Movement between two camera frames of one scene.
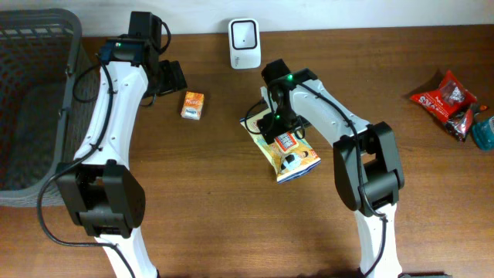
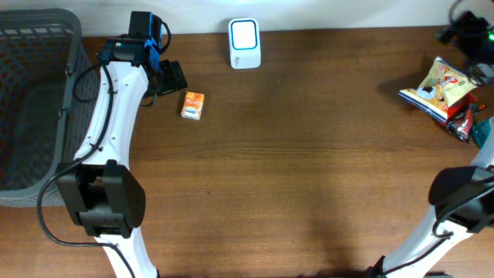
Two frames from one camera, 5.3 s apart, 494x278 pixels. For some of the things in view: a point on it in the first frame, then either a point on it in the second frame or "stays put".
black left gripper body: (172, 78) stays put
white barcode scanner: (245, 42) stays put
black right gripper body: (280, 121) -> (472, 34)
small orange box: (192, 106) stays put
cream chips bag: (290, 155) -> (441, 84)
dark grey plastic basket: (47, 78) stays put
